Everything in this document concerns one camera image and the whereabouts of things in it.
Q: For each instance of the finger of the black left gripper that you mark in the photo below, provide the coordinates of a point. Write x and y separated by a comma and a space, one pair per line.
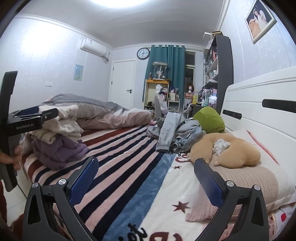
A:
27, 111

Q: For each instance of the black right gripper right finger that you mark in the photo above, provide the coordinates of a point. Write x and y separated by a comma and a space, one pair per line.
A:
252, 220

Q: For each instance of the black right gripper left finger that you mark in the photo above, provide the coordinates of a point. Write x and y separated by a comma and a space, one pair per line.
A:
39, 221

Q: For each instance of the cream knitted sweater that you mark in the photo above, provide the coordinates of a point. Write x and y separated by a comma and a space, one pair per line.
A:
64, 124

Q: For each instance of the person's left hand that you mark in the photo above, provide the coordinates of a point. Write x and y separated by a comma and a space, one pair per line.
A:
15, 160

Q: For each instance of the pink white pillow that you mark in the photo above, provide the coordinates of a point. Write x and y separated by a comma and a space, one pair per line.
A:
278, 190

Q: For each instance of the purple knitted sweater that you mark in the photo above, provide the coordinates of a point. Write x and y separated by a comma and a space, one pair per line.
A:
63, 150

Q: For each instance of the grey pink duvet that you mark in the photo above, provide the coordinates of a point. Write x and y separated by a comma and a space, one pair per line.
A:
93, 114

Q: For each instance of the tan plush dog toy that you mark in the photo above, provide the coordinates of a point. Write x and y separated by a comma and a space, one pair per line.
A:
225, 150

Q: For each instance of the white air conditioner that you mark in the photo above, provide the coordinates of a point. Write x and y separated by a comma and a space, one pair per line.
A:
95, 48

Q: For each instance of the white door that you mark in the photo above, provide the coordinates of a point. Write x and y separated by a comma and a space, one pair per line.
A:
122, 82

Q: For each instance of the striped bed blanket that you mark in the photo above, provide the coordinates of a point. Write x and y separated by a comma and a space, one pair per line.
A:
137, 193

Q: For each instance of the green plush pillow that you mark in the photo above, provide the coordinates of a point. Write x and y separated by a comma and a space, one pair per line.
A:
210, 121

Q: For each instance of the light blue jeans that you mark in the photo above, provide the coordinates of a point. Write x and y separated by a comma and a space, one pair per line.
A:
186, 135

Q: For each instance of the white bed headboard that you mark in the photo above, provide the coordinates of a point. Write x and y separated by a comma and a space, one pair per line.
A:
265, 106

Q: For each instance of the yellow cluttered shelf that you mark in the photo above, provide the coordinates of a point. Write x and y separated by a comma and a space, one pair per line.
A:
159, 85

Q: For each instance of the grey chair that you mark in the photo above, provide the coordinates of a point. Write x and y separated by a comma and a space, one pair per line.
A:
160, 106

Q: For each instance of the teal curtain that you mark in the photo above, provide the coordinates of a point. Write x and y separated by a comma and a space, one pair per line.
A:
174, 57

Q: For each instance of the dark bookshelf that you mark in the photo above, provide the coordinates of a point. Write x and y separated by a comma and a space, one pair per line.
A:
209, 71

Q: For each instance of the blue wall poster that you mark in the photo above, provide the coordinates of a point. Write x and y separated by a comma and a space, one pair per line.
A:
78, 72

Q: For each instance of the round wall clock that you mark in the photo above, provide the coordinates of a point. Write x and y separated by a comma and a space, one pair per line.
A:
143, 53

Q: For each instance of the framed wall picture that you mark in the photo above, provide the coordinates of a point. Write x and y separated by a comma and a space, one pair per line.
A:
259, 20

